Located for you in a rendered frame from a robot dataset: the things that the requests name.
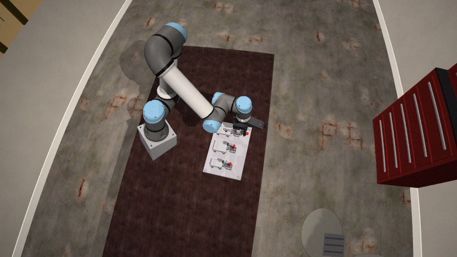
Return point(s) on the toggle clamp with red handle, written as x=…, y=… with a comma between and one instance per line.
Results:
x=232, y=148
x=228, y=165
x=234, y=132

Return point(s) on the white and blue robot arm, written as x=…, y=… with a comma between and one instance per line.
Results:
x=161, y=52

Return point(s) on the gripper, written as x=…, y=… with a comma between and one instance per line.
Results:
x=240, y=126

